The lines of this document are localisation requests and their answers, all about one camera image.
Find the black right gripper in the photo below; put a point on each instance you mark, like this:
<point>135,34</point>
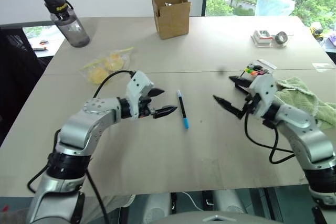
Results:
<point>251,104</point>

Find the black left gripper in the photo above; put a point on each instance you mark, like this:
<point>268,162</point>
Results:
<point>145,106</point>

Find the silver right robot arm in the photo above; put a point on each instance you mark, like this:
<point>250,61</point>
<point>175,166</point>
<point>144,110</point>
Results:
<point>304,134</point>

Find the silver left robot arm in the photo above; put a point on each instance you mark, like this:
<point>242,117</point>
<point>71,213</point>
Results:
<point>78,127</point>

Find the black pen with blue cap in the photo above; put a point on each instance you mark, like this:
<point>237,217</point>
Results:
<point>183,108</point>

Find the clear case of coloured markers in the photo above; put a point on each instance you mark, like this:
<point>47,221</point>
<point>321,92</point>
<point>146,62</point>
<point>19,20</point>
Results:
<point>262,66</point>

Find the white and red box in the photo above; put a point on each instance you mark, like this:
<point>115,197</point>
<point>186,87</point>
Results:
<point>262,36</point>

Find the clear bag with yellow items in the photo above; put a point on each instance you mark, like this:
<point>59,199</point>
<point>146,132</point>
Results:
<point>107,65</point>

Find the green towel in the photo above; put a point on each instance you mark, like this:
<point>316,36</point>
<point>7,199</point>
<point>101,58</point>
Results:
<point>304,95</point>

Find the grey tape roll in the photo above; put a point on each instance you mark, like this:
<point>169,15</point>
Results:
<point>281,37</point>

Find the brown cardboard box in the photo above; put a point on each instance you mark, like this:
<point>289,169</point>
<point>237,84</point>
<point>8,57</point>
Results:
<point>172,16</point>

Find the clear plastic scrap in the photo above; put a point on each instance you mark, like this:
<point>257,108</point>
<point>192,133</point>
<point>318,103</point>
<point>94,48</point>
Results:
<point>322,66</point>

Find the pale blue plastic bag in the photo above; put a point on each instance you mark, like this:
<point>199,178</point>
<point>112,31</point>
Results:
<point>274,3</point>

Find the yellow and black object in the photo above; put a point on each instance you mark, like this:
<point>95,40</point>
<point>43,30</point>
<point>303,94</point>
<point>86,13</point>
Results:
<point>316,31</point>

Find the grey rounded robot shape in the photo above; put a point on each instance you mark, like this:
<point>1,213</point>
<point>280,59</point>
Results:
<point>228,201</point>
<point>157,208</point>

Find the grey water bottle black lid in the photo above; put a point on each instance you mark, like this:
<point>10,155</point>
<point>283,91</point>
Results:
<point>71,27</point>

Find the grey robot torso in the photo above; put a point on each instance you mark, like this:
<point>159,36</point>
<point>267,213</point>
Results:
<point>218,218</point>

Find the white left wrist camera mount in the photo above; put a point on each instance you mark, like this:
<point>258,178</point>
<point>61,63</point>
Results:
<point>137,83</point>

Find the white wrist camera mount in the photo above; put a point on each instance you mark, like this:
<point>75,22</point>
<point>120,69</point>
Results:
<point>137,83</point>
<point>263,87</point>

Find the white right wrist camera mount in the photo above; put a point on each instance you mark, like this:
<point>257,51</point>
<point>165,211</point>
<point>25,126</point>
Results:
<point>263,87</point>

